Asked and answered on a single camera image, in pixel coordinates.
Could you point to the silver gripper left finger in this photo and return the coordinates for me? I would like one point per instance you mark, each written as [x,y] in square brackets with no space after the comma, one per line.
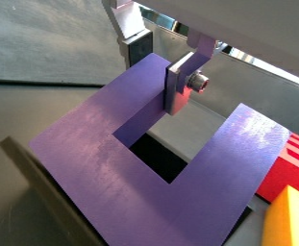
[133,35]

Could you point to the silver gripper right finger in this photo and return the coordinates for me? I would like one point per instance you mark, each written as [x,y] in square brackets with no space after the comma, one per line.
[183,76]

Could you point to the purple U-shaped block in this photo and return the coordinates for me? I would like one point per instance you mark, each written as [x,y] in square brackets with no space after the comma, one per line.
[133,208]

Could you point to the red puzzle board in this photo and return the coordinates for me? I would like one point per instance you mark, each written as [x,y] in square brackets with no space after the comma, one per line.
[284,171]

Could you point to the yellow long bar block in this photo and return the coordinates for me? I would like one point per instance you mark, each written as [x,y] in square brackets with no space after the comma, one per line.
[280,224]

